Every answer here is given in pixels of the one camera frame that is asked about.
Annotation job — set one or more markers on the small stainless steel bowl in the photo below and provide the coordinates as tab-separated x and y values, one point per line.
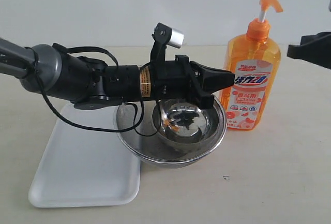
182	125

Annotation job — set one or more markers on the steel mesh strainer basket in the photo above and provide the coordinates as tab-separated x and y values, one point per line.
145	145

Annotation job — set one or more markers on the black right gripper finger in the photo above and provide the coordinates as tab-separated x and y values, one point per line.
314	49

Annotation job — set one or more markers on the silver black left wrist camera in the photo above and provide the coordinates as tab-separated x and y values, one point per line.
164	36

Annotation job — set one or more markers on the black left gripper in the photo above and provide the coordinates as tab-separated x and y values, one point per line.
183	79

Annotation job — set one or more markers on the orange dish soap pump bottle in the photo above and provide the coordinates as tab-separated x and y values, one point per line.
254	58

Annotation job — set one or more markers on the white foam tray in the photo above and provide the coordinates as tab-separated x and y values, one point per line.
81	168

